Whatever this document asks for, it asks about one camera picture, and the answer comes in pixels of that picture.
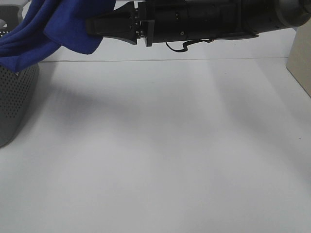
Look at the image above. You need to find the beige box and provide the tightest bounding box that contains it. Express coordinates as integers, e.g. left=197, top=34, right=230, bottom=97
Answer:
left=286, top=20, right=311, bottom=97

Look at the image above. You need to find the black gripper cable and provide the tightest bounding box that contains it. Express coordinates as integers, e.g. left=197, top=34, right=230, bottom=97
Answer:
left=166, top=38, right=214, bottom=52

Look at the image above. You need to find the blue microfibre towel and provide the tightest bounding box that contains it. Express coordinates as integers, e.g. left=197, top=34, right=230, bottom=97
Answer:
left=0, top=0, right=116, bottom=72

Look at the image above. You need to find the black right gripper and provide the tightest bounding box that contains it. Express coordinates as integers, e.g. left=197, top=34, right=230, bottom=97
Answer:
left=136, top=0, right=256, bottom=47

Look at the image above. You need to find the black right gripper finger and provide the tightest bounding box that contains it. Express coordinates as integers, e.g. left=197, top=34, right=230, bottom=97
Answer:
left=86, top=6, right=138, bottom=45

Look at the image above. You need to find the grey perforated plastic basket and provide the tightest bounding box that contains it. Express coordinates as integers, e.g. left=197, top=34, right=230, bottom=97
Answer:
left=0, top=0, right=39, bottom=147

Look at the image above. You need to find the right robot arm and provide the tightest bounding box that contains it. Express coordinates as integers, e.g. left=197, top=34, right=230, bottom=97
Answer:
left=86, top=0, right=311, bottom=52

